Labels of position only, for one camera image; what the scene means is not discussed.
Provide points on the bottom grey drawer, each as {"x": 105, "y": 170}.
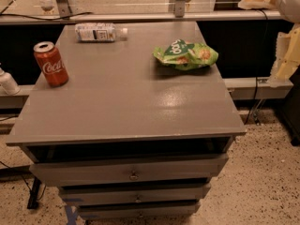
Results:
{"x": 139, "y": 210}

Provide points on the green rice chip bag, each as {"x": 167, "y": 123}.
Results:
{"x": 186, "y": 56}

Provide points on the grey drawer cabinet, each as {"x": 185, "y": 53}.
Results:
{"x": 121, "y": 103}

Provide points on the black floor stand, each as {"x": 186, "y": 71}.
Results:
{"x": 33, "y": 197}

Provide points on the grey drawer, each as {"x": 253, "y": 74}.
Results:
{"x": 140, "y": 194}
{"x": 116, "y": 171}
{"x": 139, "y": 210}

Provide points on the middle grey drawer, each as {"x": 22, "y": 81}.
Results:
{"x": 140, "y": 194}

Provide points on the clear plastic water bottle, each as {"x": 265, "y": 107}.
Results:
{"x": 100, "y": 32}

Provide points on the red Coca-Cola can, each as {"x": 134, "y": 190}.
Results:
{"x": 51, "y": 64}

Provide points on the white pipe at left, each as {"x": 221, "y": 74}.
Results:
{"x": 8, "y": 83}

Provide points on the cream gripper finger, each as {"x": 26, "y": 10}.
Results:
{"x": 287, "y": 56}

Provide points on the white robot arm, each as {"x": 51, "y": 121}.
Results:
{"x": 288, "y": 9}

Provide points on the top grey drawer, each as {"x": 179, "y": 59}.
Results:
{"x": 116, "y": 171}

